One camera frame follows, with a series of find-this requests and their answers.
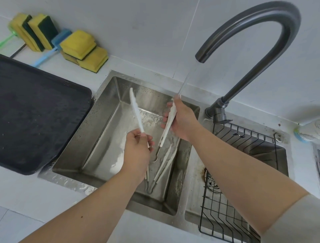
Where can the white sleeve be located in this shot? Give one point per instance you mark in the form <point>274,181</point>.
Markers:
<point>295,220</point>

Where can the person's right forearm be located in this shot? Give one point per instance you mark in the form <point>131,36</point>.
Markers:
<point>245,170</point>

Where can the person's left forearm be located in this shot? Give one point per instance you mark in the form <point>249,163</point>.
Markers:
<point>82,210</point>

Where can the round metal sink knob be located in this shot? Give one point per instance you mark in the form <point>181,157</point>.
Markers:
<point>278,137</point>

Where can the white plastic knife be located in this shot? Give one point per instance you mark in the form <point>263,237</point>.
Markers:
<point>136,110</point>
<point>168,164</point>
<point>168,126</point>
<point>163,162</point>

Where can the white blue container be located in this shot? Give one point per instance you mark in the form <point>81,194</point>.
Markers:
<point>308,131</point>

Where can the person's left thumb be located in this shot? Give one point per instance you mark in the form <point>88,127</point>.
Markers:
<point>149,141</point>

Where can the person's right hand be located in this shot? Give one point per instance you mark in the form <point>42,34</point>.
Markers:
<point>185,122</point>

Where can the stainless steel double sink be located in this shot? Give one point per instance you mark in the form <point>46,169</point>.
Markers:
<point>105,130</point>

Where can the grey curved faucet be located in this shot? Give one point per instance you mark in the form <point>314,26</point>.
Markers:
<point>260,60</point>

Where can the metal sink drain strainer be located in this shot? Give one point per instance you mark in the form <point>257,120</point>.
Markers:
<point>211,181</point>

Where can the black plastic tray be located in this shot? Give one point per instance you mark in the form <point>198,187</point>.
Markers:
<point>37,112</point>

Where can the person's left hand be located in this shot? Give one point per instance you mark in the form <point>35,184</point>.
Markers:
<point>135,157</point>

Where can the water stream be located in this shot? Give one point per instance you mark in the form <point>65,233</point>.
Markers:
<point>187,77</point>

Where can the person's right thumb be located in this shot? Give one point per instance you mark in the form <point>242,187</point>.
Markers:
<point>177,104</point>

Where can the yellow green sponge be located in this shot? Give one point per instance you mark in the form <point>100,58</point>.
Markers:
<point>18,30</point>
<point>41,31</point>
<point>78,43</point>
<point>94,60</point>
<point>69,58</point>

